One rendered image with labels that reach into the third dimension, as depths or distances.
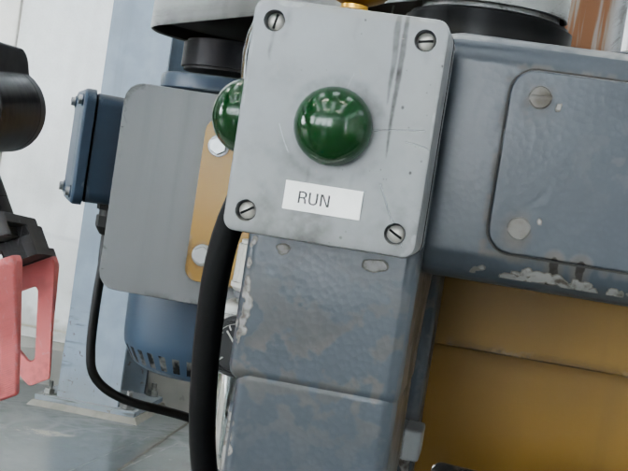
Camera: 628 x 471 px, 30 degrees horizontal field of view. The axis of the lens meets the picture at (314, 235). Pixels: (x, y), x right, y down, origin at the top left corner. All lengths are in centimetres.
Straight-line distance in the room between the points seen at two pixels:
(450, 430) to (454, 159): 33
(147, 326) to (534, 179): 53
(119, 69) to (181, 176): 463
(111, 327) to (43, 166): 103
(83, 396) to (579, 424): 492
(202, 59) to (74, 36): 516
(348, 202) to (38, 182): 571
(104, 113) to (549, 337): 40
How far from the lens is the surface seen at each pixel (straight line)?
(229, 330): 70
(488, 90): 49
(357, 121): 43
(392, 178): 44
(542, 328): 73
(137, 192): 92
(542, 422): 79
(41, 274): 77
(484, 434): 79
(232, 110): 46
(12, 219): 70
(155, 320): 96
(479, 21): 61
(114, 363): 556
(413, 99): 44
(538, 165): 49
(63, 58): 613
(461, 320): 73
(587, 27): 99
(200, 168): 90
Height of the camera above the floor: 127
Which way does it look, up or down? 3 degrees down
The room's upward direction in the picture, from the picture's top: 9 degrees clockwise
